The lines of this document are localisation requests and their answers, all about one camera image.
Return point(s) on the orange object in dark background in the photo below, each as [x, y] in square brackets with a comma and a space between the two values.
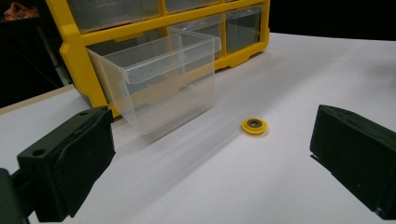
[19, 11]

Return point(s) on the yellow round magnet disc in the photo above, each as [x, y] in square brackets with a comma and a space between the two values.
[254, 125]

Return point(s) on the yellow drawer organizer cabinet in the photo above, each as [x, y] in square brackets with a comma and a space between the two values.
[77, 62]

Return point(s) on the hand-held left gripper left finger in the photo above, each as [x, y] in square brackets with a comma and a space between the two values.
[67, 168]

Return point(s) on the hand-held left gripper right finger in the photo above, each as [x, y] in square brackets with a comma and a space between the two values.
[358, 155]

